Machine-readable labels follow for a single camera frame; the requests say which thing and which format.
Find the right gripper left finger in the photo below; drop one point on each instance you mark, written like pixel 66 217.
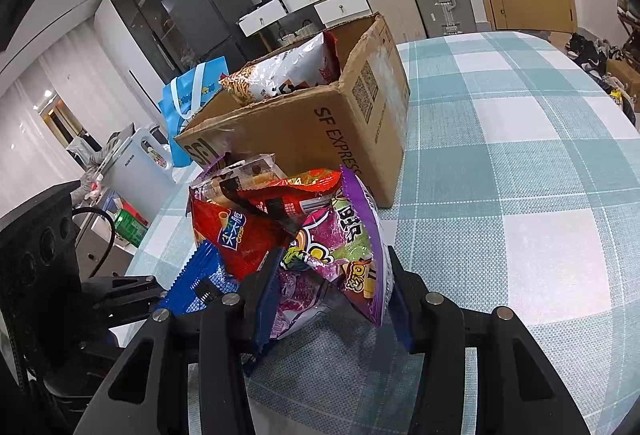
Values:
pixel 146 391

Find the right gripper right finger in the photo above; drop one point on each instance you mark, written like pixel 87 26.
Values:
pixel 518 390

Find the blue snack packet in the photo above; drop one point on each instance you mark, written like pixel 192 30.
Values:
pixel 201 280

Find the red cone snack bag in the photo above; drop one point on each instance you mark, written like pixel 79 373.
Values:
pixel 242 239

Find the large purple snack bag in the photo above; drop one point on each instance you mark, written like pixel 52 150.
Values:
pixel 343 243

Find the red orange snack bag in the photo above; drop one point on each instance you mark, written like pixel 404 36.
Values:
pixel 294 198

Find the silver noodle snack bag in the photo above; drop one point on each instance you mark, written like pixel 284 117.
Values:
pixel 310 64

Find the clear cake pastry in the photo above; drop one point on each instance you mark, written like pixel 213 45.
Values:
pixel 224 178

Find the white appliance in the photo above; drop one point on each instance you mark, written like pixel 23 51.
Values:
pixel 139 170

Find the checked teal tablecloth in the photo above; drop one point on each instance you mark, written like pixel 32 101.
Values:
pixel 519 187

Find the blue Doraemon tote bag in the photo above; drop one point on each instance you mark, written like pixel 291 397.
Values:
pixel 183 96

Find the small cardboard box on floor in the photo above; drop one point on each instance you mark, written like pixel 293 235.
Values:
pixel 629 77

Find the SF Express cardboard box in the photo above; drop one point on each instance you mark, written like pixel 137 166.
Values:
pixel 358 121

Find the dark grey refrigerator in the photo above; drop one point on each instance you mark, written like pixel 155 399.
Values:
pixel 211 29

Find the white drawer desk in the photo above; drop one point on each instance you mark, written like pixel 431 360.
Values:
pixel 330 12

